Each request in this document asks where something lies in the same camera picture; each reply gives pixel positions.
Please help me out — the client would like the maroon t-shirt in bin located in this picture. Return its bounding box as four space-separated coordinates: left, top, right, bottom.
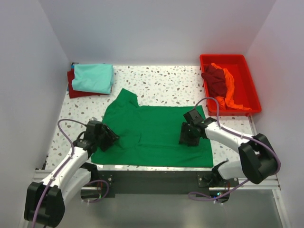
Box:
201 65 228 97

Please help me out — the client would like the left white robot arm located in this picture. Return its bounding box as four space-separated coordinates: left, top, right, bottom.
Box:
24 120 119 228

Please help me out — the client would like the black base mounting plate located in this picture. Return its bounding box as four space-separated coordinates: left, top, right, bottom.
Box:
81 171 239 200

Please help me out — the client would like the orange t-shirt in bin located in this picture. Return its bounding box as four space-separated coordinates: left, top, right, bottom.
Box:
211 63 251 111

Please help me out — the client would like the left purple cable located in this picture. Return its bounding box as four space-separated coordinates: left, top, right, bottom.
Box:
30 119 110 228

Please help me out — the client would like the green t-shirt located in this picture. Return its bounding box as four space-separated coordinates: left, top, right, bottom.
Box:
91 89 213 168

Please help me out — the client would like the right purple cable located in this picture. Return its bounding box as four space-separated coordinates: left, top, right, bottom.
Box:
187 97 282 202

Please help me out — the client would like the purple cable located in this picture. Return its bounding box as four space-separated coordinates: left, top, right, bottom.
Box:
187 97 282 202
30 119 110 228

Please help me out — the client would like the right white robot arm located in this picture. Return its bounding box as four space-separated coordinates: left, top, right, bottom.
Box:
179 109 281 187

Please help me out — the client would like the folded teal t-shirt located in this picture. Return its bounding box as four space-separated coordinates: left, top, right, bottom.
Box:
71 64 114 95

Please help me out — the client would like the red plastic bin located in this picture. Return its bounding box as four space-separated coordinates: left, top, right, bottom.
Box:
199 54 262 116

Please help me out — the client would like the folded dark red t-shirt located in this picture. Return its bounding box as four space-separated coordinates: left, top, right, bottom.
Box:
67 69 105 99

